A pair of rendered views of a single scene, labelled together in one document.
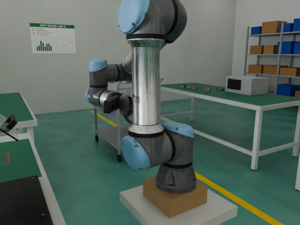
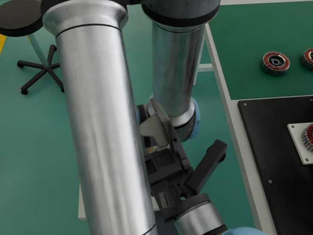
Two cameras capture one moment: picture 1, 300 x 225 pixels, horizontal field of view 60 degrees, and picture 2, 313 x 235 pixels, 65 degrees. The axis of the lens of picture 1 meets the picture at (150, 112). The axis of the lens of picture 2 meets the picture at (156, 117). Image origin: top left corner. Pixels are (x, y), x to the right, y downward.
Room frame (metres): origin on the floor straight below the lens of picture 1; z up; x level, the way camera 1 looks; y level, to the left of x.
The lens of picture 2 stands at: (1.13, 0.13, 1.55)
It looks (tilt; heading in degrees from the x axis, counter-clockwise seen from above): 58 degrees down; 205
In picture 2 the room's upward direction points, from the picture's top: straight up
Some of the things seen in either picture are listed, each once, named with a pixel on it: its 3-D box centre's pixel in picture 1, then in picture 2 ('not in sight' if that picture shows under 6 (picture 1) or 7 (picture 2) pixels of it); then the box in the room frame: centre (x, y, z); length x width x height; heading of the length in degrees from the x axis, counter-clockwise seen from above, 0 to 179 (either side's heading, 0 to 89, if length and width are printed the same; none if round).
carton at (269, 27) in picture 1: (273, 27); not in sight; (6.89, -3.14, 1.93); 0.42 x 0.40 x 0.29; 32
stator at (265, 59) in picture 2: not in sight; (275, 63); (0.23, 0.26, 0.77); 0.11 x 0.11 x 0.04
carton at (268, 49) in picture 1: (273, 49); not in sight; (6.85, -3.16, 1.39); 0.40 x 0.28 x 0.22; 120
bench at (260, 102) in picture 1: (216, 115); not in sight; (3.83, -1.00, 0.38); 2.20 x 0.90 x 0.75; 30
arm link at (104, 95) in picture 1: (110, 100); (197, 222); (1.04, 0.16, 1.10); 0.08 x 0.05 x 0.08; 139
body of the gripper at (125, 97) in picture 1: (126, 102); (173, 180); (0.99, 0.09, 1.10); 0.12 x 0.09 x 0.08; 49
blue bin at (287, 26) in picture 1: (290, 28); not in sight; (6.50, -3.35, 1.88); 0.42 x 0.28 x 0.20; 120
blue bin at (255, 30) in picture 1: (260, 31); not in sight; (7.22, -2.94, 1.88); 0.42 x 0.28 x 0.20; 118
